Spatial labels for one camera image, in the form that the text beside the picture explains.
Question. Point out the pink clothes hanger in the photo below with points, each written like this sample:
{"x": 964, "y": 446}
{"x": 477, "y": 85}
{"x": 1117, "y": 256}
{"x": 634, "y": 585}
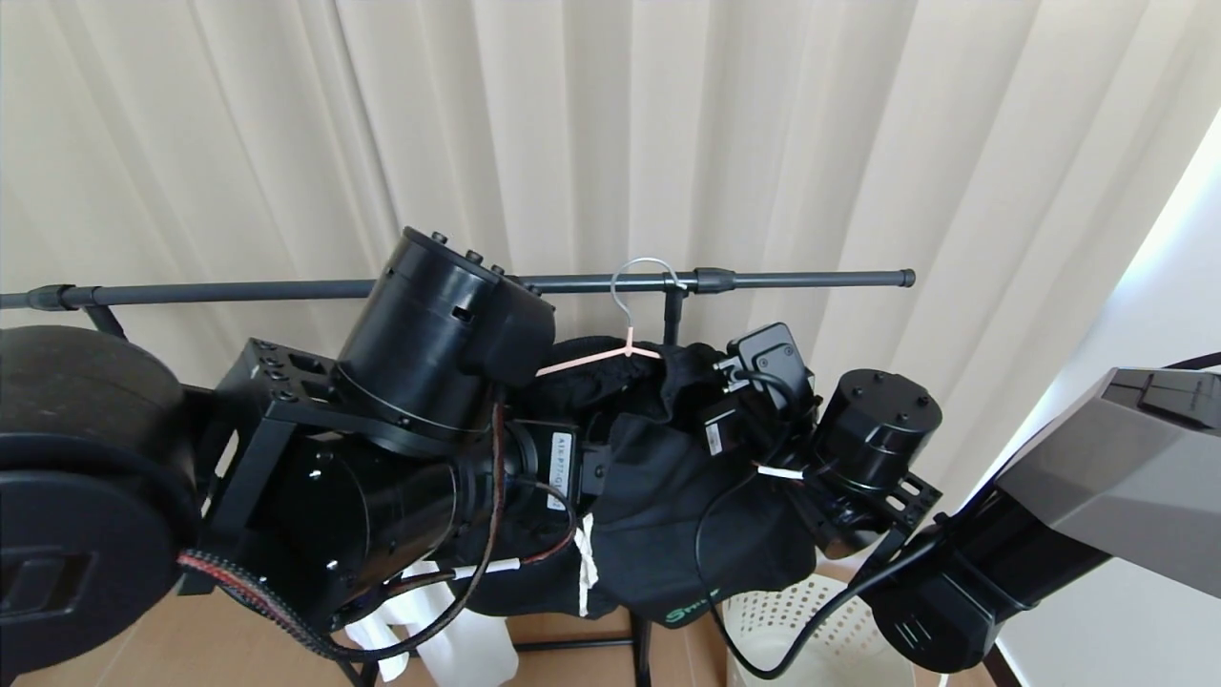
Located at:
{"x": 630, "y": 339}

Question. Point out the black clothes rack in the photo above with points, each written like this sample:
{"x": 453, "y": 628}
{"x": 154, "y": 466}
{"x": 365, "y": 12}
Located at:
{"x": 811, "y": 279}

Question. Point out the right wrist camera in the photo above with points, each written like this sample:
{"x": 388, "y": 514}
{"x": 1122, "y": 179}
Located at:
{"x": 768, "y": 358}

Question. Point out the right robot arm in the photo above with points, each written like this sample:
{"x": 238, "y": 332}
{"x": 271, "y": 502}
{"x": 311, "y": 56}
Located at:
{"x": 1097, "y": 487}

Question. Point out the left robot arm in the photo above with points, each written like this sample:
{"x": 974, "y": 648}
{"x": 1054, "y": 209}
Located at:
{"x": 143, "y": 477}

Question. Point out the white laundry basket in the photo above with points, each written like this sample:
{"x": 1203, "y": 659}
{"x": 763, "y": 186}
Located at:
{"x": 801, "y": 620}

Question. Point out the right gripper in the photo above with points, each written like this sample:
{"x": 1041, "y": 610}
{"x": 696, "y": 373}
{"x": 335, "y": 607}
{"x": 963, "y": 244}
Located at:
{"x": 763, "y": 429}

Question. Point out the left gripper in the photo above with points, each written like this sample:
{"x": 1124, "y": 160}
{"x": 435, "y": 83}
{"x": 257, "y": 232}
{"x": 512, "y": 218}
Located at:
{"x": 429, "y": 506}

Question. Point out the white printed T-shirt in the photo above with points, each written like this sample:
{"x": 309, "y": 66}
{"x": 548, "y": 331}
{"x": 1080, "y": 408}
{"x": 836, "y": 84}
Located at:
{"x": 458, "y": 649}

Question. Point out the black garment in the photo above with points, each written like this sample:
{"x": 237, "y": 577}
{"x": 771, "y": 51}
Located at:
{"x": 668, "y": 496}

